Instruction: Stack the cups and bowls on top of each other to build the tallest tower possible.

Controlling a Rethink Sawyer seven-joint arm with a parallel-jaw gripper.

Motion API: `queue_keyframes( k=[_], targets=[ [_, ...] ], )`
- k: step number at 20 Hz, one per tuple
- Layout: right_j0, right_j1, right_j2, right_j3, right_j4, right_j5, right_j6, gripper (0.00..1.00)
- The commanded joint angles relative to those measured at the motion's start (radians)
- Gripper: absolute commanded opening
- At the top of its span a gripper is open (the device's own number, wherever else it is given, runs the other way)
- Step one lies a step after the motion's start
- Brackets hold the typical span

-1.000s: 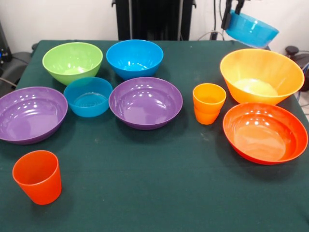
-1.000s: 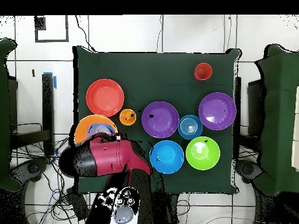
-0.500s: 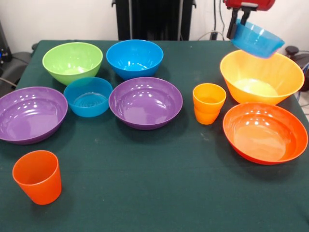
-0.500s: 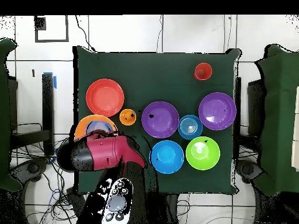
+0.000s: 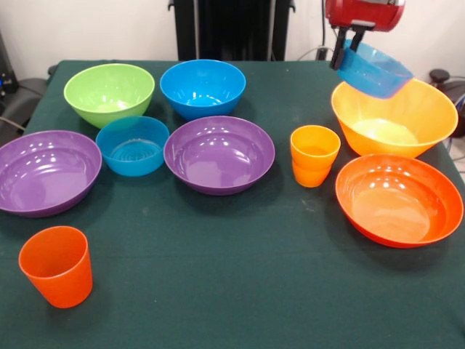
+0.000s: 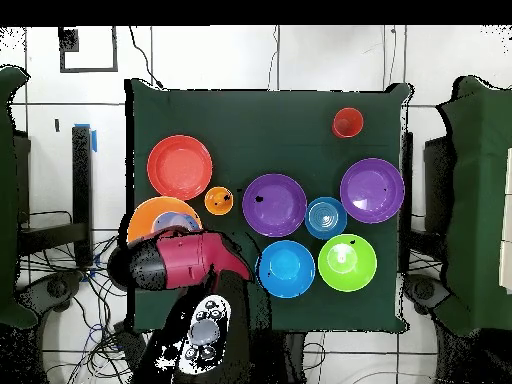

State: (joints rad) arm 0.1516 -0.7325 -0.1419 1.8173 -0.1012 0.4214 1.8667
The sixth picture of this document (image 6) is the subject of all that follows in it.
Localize small translucent blue bowl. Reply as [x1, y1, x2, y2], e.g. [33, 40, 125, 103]
[151, 210, 201, 233]
[304, 196, 349, 241]

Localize large orange bowl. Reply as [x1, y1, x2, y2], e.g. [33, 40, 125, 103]
[126, 196, 203, 243]

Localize purple bowl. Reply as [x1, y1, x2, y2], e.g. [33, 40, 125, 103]
[339, 157, 406, 224]
[241, 172, 308, 238]

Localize orange cup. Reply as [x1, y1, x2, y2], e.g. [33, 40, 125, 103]
[204, 186, 235, 216]

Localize dark green tablecloth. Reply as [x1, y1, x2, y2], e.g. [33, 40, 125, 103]
[125, 78, 413, 335]

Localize red shallow bowl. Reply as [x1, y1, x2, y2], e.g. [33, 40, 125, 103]
[146, 134, 214, 201]

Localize green bowl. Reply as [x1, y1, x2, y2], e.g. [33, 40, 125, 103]
[317, 233, 378, 293]

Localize red cup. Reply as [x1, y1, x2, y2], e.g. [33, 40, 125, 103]
[331, 106, 365, 140]

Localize black metal stand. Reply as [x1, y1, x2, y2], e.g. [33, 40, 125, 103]
[17, 125, 94, 267]

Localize blue tape strip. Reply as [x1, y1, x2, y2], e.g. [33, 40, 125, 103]
[74, 123, 98, 153]

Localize black power brick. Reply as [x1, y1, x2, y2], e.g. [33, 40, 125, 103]
[113, 319, 151, 363]

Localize green cloth side table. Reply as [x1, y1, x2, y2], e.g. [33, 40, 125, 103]
[0, 65, 39, 329]
[433, 75, 512, 337]

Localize white box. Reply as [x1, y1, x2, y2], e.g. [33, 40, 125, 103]
[497, 147, 512, 295]

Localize black pedestal leg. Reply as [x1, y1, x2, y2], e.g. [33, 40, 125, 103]
[403, 273, 453, 315]
[17, 271, 85, 313]

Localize black floor cable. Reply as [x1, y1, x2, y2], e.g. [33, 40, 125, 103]
[128, 26, 165, 90]

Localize tangled floor cables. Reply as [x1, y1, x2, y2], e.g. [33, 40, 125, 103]
[17, 231, 137, 384]

